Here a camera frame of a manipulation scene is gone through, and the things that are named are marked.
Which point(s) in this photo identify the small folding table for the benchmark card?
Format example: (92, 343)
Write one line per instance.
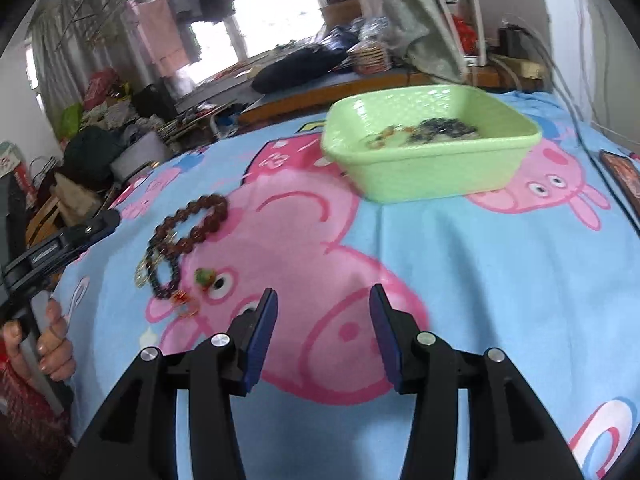
(200, 117)

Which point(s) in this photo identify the pink hanging garment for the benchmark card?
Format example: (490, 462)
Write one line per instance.
(157, 35)

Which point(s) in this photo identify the brown paper bag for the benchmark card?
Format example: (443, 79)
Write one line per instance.
(75, 197)

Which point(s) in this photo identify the black charger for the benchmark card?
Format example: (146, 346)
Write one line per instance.
(511, 40)

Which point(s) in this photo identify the smartphone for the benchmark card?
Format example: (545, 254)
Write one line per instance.
(622, 175)

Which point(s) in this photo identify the dark green bag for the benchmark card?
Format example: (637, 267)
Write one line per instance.
(92, 152)

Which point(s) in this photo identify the red jar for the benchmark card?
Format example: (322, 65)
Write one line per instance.
(461, 35)

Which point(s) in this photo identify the red printed carton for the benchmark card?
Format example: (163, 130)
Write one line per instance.
(12, 165)

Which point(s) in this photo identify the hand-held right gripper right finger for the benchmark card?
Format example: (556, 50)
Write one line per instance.
(387, 340)

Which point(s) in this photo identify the wooden desk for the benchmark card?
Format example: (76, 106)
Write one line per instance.
(300, 102)

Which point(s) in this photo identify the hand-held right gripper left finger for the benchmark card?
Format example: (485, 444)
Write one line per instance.
(260, 340)

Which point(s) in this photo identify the person's left hand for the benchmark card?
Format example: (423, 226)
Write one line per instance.
(55, 360)

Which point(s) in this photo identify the person's left forearm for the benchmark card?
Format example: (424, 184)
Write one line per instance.
(25, 425)

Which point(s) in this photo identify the wooden chair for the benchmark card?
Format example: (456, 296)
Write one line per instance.
(42, 220)

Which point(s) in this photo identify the green orange bead charm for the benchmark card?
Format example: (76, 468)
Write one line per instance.
(205, 276)

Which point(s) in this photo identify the white router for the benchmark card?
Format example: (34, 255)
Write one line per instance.
(477, 30)

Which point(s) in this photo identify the blue cartoon pig blanket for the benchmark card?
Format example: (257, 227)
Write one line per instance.
(475, 270)

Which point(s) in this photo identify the grey curtain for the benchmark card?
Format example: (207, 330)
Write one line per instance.
(55, 60)

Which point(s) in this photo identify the red bag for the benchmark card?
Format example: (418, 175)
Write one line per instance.
(100, 87)

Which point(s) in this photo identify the green polka dot cloth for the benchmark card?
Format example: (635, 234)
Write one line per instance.
(420, 35)

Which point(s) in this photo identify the green plastic bag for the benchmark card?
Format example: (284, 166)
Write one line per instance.
(70, 120)

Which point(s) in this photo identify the black suitcase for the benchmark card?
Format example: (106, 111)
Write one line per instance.
(155, 100)

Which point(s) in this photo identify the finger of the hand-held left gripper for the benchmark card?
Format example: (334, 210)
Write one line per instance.
(97, 227)

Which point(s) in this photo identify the beige power strip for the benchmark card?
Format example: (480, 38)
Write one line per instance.
(525, 67)

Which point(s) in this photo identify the green plastic basin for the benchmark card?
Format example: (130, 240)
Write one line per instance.
(425, 175)

